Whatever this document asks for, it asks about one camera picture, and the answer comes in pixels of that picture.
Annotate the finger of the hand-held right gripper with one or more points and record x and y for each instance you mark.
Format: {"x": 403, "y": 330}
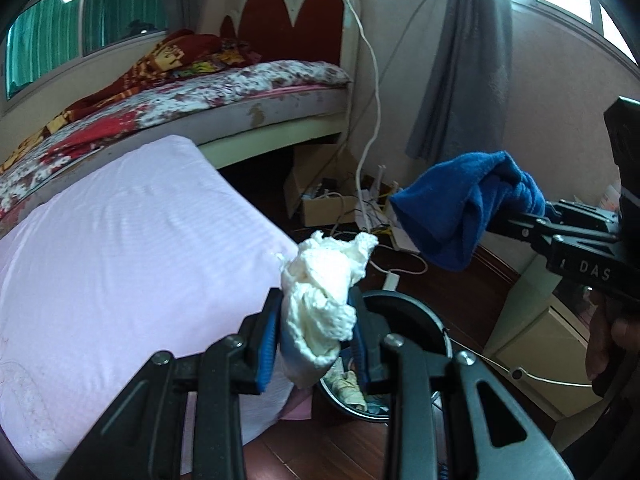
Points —
{"x": 580, "y": 215}
{"x": 522, "y": 230}

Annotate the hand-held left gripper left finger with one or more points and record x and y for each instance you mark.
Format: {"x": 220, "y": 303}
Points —
{"x": 267, "y": 345}

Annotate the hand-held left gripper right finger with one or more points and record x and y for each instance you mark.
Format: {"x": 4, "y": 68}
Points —
{"x": 362, "y": 360}

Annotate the beige cloth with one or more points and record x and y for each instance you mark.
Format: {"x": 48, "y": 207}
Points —
{"x": 350, "y": 387}

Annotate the black bucket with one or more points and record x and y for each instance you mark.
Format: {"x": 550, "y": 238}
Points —
{"x": 415, "y": 320}

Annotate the white cloth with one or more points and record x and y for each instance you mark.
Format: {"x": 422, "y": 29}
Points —
{"x": 320, "y": 300}

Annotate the blue towel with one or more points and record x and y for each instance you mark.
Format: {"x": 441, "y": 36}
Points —
{"x": 450, "y": 210}

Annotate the person's right hand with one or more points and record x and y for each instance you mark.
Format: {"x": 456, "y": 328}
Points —
{"x": 602, "y": 350}

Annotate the blue packet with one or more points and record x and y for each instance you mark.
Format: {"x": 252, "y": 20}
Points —
{"x": 377, "y": 406}

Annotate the dark pink cloth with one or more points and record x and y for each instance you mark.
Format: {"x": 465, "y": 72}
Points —
{"x": 297, "y": 410}

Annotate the cardboard box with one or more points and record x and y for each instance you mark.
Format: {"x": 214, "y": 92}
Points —
{"x": 325, "y": 212}

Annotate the table with white cover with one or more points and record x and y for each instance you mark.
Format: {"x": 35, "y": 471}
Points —
{"x": 125, "y": 260}

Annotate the floral mattress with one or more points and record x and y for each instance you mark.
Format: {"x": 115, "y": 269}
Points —
{"x": 250, "y": 80}

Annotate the red patterned blanket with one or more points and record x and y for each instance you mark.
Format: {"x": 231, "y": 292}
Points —
{"x": 165, "y": 55}

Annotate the dark bundle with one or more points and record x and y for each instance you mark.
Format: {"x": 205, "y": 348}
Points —
{"x": 137, "y": 26}

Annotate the white bed frame red headboard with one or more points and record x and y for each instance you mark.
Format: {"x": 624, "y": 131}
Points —
{"x": 290, "y": 15}

